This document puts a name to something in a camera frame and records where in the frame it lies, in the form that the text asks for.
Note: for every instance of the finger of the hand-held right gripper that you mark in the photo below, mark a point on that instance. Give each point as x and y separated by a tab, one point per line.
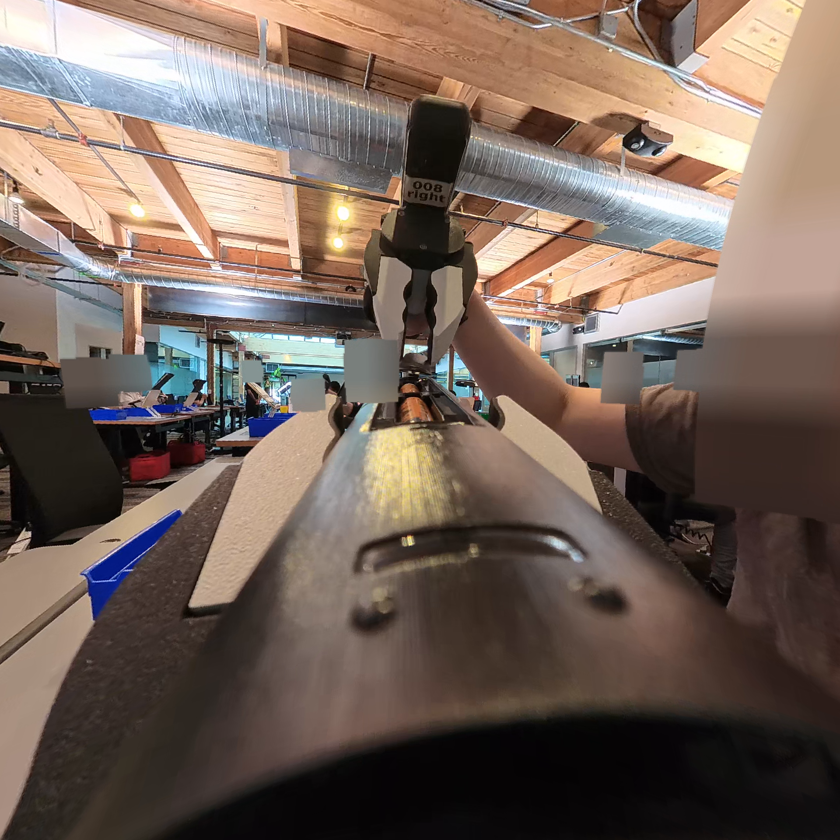
449	302
392	302

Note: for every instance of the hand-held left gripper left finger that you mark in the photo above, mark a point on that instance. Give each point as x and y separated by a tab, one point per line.
262	499

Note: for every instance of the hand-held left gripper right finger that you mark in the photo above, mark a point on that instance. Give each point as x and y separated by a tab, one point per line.
544	446

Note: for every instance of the copper aaa battery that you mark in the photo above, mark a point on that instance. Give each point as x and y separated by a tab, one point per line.
415	403

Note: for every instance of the black cylindrical tube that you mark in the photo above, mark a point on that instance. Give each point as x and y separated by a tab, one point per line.
446	499

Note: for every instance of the person's right forearm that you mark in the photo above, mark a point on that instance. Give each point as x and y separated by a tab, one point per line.
558	400

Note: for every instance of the blue plastic bin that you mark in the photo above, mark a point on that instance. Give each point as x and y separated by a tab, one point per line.
108	414
118	564
269	425

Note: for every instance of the red storage box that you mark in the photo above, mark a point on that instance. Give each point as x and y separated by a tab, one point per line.
149	467
189	453

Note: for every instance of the black office chair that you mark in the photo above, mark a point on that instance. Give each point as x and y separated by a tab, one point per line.
59	459

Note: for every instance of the thin black ceiling pipe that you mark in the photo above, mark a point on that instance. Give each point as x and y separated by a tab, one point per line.
197	163

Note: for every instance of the black ceiling mounted device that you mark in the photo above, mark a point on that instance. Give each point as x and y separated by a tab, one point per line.
646	141

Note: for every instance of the large silver spiral duct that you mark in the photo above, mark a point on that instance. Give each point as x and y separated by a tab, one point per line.
262	98

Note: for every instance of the wooden support post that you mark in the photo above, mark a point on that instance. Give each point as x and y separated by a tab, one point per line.
131	318

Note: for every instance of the slim silver spiral duct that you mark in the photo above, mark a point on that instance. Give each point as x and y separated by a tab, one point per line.
164	279

